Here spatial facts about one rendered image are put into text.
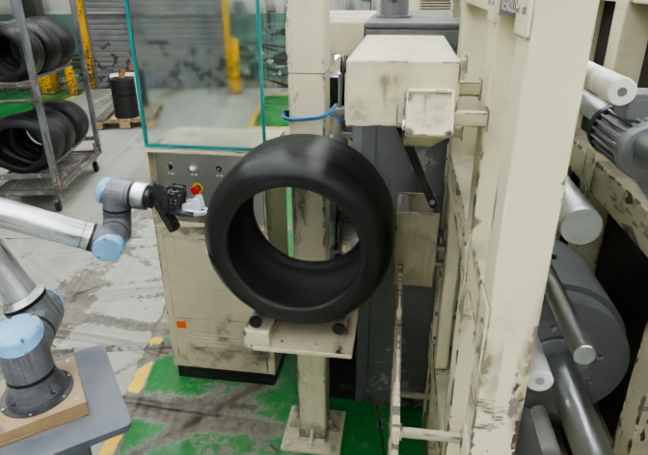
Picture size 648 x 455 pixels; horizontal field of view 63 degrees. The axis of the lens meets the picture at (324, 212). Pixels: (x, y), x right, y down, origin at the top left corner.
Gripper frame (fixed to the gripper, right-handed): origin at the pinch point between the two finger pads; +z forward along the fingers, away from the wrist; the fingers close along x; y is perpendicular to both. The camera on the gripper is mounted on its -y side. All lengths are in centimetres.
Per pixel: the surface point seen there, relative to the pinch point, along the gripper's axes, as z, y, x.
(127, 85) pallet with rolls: -313, -102, 556
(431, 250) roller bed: 76, -9, 20
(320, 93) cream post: 29, 38, 27
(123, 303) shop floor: -97, -137, 123
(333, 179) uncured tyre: 40.4, 23.1, -11.5
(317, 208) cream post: 32.9, -3.7, 27.0
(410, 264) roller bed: 70, -16, 20
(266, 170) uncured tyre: 21.1, 22.7, -11.6
